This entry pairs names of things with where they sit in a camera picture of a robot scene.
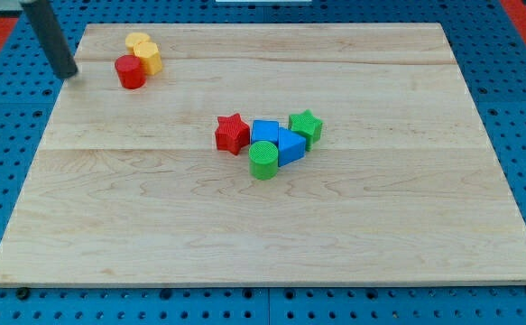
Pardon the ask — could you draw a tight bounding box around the blue cube block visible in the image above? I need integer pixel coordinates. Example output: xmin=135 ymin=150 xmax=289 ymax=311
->
xmin=251 ymin=120 xmax=280 ymax=144

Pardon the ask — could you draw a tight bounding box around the red cylinder block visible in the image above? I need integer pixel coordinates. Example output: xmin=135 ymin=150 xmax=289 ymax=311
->
xmin=115 ymin=55 xmax=146 ymax=89

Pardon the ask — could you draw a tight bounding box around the red star block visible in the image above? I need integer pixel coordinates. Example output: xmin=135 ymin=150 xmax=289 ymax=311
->
xmin=215 ymin=113 xmax=250 ymax=155

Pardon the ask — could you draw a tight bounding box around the yellow cylinder block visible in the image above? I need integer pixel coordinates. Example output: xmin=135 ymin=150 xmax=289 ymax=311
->
xmin=125 ymin=32 xmax=152 ymax=54

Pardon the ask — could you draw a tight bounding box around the blue triangle block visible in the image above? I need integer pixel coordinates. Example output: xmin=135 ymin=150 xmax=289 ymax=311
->
xmin=278 ymin=127 xmax=306 ymax=167

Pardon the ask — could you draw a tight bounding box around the yellow hexagon block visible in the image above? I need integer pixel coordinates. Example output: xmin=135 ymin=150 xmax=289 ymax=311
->
xmin=134 ymin=42 xmax=163 ymax=75

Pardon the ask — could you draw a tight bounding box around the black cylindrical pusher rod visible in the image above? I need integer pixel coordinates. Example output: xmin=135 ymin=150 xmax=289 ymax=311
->
xmin=19 ymin=0 xmax=78 ymax=79

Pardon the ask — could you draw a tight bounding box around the green cylinder block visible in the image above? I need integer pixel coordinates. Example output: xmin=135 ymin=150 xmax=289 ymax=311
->
xmin=248 ymin=141 xmax=279 ymax=181

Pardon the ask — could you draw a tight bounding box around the green star block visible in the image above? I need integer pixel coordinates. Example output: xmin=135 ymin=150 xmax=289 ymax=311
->
xmin=288 ymin=109 xmax=323 ymax=152

